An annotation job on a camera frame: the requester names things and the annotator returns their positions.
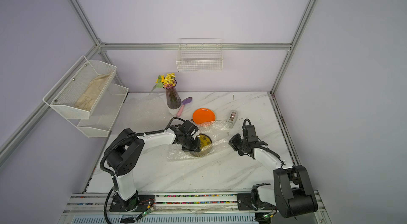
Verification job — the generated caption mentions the yellow patterned dinner plate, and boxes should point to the yellow patterned dinner plate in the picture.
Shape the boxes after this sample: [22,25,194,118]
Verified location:
[190,134,213,157]

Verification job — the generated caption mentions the clear bubble wrap sheet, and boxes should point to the clear bubble wrap sheet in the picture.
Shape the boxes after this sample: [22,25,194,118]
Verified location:
[167,120,232,162]
[113,94,173,133]

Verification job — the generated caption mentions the white tape dispenser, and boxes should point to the white tape dispenser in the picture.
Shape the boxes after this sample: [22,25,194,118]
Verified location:
[227,110,238,129]

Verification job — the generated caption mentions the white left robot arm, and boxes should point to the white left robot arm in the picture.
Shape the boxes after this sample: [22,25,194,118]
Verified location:
[99,117,201,212]

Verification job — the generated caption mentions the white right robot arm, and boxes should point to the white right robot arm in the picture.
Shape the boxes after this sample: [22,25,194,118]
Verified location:
[229,118,319,218]

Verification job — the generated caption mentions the orange dinner plate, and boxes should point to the orange dinner plate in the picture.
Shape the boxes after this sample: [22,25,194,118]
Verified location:
[192,108,216,126]

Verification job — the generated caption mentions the yellow artificial flowers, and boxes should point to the yellow artificial flowers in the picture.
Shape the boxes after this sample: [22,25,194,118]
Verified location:
[150,73,177,95]

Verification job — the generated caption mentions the beige cloth in shelf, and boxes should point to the beige cloth in shelf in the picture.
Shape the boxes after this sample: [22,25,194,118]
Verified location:
[74,73,112,111]

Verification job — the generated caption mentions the white mesh two-tier shelf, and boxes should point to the white mesh two-tier shelf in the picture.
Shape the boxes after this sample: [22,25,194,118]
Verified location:
[43,56,128,138]

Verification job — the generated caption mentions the white wire wall basket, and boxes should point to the white wire wall basket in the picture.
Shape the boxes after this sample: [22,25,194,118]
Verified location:
[176,38,224,73]

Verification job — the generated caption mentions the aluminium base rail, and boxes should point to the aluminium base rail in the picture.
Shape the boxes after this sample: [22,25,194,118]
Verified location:
[59,192,331,224]

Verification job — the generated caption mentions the aluminium frame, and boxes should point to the aluminium frame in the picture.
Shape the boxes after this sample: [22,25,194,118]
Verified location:
[0,0,333,193]

